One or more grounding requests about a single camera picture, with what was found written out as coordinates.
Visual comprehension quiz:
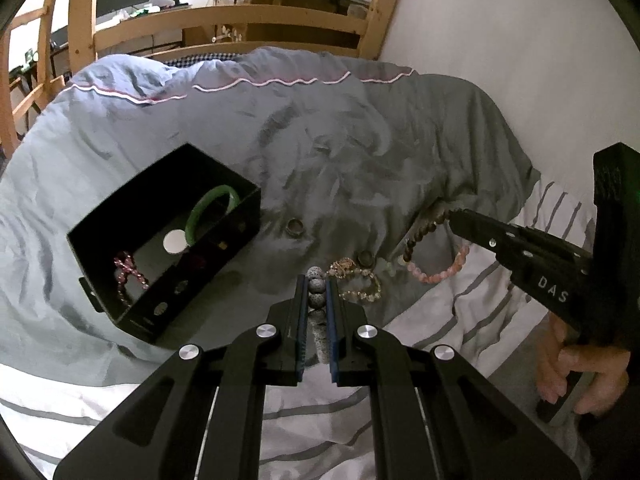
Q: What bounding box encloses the grey lava bead bracelet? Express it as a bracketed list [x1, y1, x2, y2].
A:
[305, 264, 332, 362]

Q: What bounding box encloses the black jewelry box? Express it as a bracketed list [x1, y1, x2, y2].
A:
[66, 143, 262, 346]

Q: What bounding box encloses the grey duvet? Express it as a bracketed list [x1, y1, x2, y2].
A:
[0, 46, 542, 378]

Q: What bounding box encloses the brown bead bracelet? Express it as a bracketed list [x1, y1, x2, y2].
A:
[402, 208, 454, 264]

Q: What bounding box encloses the clear crystal bead bracelet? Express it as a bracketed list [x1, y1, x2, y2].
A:
[336, 270, 383, 305]

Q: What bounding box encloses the person's right hand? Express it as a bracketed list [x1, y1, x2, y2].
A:
[536, 316, 632, 417]

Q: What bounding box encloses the wooden bed frame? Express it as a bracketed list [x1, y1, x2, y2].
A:
[0, 0, 412, 157]

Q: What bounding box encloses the white grey striped bed sheet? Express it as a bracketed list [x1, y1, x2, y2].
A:
[0, 179, 601, 480]

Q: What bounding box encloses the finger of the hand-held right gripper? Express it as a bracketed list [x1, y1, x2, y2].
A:
[449, 208, 596, 273]

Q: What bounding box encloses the checkered cloth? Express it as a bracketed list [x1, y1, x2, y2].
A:
[164, 41, 321, 69]

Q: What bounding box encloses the white round disc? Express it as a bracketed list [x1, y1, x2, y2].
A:
[163, 229, 187, 255]

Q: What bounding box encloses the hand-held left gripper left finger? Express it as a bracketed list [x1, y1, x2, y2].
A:
[52, 274, 307, 480]

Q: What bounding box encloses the pale pink bead bracelet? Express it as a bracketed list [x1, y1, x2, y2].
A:
[405, 240, 472, 284]

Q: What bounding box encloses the pink bead bracelet with charm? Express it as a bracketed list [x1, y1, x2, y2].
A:
[112, 253, 151, 307]

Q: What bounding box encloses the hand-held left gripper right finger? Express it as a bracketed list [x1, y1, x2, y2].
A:
[326, 279, 582, 480]

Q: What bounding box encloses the gold chain bracelet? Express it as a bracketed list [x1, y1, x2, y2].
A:
[327, 257, 359, 277]

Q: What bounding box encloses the green jade bangle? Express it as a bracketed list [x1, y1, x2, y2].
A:
[184, 185, 242, 247]

